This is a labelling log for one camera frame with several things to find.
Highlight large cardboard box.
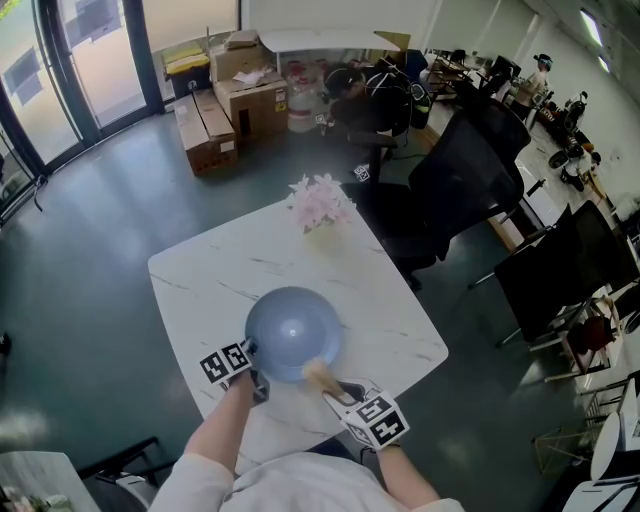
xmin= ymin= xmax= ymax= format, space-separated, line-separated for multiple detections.
xmin=213 ymin=72 xmax=290 ymax=147

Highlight black-framed glass door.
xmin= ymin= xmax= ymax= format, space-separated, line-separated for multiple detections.
xmin=0 ymin=0 xmax=167 ymax=169

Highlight grey chair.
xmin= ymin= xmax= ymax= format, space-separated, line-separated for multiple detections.
xmin=77 ymin=436 xmax=176 ymax=512

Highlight cream flower vase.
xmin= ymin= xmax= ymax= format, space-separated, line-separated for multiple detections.
xmin=303 ymin=224 xmax=342 ymax=253

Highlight person's right forearm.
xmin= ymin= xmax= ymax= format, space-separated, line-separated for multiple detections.
xmin=374 ymin=443 xmax=441 ymax=506

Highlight yellow sponge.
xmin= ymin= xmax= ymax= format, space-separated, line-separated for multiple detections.
xmin=302 ymin=358 xmax=342 ymax=397

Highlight person's white shirt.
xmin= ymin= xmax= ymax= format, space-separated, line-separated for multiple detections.
xmin=147 ymin=452 xmax=469 ymax=512

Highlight gold wire rack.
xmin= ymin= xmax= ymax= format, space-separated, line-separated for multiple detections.
xmin=533 ymin=424 xmax=602 ymax=476

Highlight black mesh office chair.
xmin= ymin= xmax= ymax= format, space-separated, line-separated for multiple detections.
xmin=493 ymin=199 xmax=640 ymax=351
xmin=339 ymin=97 xmax=533 ymax=292

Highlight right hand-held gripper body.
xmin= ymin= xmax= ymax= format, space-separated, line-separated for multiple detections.
xmin=339 ymin=384 xmax=411 ymax=452

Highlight blue big plate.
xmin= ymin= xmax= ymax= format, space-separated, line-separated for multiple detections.
xmin=244 ymin=286 xmax=346 ymax=384

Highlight clear water jug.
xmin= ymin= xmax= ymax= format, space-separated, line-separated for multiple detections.
xmin=287 ymin=79 xmax=326 ymax=134

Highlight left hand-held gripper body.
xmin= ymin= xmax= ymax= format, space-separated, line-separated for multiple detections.
xmin=199 ymin=341 xmax=272 ymax=407

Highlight black bin yellow lid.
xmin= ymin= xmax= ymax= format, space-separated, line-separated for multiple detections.
xmin=162 ymin=42 xmax=212 ymax=101

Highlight white round stool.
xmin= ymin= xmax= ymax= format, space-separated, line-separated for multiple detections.
xmin=589 ymin=412 xmax=625 ymax=484

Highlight black clothes rack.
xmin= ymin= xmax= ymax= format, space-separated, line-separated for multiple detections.
xmin=0 ymin=127 xmax=50 ymax=226

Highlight wooden chair red seat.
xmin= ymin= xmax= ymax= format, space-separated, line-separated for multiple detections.
xmin=543 ymin=294 xmax=627 ymax=385

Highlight long ceiling light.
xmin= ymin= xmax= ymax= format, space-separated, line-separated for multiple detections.
xmin=579 ymin=9 xmax=604 ymax=47

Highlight pink artificial flowers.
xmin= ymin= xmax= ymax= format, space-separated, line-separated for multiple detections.
xmin=286 ymin=173 xmax=358 ymax=235

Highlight white oval table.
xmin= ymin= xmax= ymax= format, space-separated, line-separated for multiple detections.
xmin=259 ymin=28 xmax=402 ymax=54

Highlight small flat cardboard box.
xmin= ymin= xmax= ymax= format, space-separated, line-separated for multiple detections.
xmin=224 ymin=28 xmax=259 ymax=51

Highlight open cardboard box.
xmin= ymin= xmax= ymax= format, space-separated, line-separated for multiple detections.
xmin=208 ymin=42 xmax=274 ymax=84

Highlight grey marble table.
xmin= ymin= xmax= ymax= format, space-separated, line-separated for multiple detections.
xmin=0 ymin=449 xmax=90 ymax=512

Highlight person's left forearm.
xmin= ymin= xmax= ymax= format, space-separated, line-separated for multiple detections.
xmin=182 ymin=372 xmax=255 ymax=484

